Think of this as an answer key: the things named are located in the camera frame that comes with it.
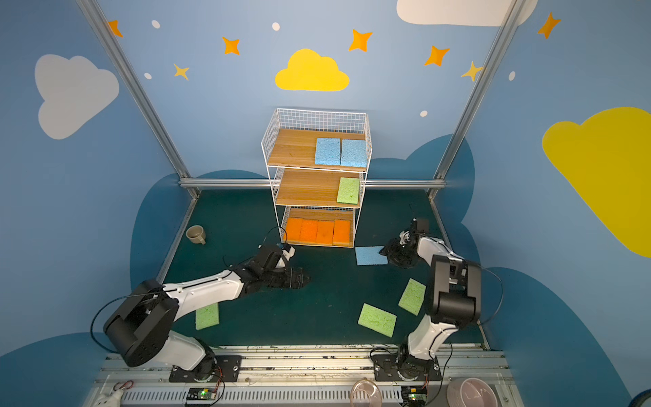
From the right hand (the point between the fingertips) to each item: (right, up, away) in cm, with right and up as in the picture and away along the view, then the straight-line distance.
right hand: (388, 252), depth 95 cm
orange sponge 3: (-25, +7, +9) cm, 27 cm away
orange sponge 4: (-18, +7, +9) cm, 21 cm away
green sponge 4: (-63, -20, -14) cm, 67 cm away
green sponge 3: (+7, -15, -7) cm, 18 cm away
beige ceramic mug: (-77, +6, +7) cm, 78 cm away
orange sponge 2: (-31, +8, +9) cm, 33 cm away
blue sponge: (-6, -2, +4) cm, 8 cm away
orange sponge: (-38, +7, +7) cm, 39 cm away
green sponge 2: (-7, -21, -13) cm, 25 cm away
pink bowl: (+18, -37, -24) cm, 47 cm away
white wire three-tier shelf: (-31, +24, -2) cm, 39 cm away
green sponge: (-16, +23, -9) cm, 29 cm away
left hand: (-32, -7, -8) cm, 34 cm away
